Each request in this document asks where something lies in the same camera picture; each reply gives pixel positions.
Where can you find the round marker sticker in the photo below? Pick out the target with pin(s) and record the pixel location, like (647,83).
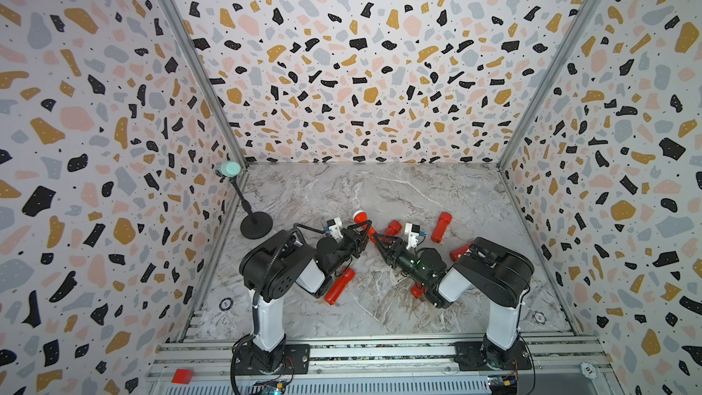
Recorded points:
(226,304)
(539,318)

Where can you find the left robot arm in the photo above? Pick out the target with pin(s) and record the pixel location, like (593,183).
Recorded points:
(270,271)

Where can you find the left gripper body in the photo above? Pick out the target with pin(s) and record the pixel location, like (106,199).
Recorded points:
(346,250)

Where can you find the red block on rail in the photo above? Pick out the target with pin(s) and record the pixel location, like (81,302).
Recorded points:
(182,376)

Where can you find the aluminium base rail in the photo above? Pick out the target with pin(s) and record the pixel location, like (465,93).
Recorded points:
(562,364)

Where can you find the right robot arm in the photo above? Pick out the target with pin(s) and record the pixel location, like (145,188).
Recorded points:
(500,274)

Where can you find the round marker sticker left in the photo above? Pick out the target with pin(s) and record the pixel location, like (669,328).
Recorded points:
(226,304)

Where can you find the red flashlight white rim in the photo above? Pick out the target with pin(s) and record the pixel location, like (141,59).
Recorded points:
(361,217)

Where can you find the round marker sticker right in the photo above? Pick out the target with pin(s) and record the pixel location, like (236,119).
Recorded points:
(539,318)

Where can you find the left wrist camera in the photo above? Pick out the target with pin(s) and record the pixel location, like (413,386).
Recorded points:
(334,228)

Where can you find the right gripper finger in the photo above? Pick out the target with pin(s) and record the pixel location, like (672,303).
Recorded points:
(388,256)
(385,242)

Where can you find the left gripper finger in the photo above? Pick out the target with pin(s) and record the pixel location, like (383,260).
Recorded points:
(364,233)
(355,234)

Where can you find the microphone stand green head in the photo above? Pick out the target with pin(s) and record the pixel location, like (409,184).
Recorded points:
(256,224)

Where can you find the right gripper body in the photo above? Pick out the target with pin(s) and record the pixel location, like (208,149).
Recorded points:
(411,264)

